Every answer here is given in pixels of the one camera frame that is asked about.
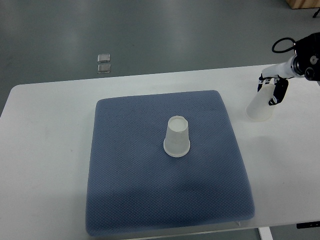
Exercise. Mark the wooden box corner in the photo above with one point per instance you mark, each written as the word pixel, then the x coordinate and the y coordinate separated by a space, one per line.
pixel 303 4

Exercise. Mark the black tripod foot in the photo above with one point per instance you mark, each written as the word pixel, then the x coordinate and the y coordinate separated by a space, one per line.
pixel 316 13

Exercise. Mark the white paper cup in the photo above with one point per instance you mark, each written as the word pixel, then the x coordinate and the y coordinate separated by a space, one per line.
pixel 259 110
pixel 177 143

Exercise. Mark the white paper cup on mat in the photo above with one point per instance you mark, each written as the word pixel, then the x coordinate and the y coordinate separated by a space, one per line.
pixel 177 143

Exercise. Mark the white table leg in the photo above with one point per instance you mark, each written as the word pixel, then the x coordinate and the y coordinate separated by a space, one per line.
pixel 265 233

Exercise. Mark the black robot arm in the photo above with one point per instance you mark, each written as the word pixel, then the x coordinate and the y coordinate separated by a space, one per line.
pixel 305 63

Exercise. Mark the upper floor socket plate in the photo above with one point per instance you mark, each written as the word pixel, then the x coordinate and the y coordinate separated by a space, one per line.
pixel 104 58

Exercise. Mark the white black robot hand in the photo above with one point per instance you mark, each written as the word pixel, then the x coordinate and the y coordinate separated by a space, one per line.
pixel 284 71

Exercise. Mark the black table control panel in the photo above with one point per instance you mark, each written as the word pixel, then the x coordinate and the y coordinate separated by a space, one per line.
pixel 306 225

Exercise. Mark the blue mesh cushion mat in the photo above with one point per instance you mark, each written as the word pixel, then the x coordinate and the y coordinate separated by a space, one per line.
pixel 134 185

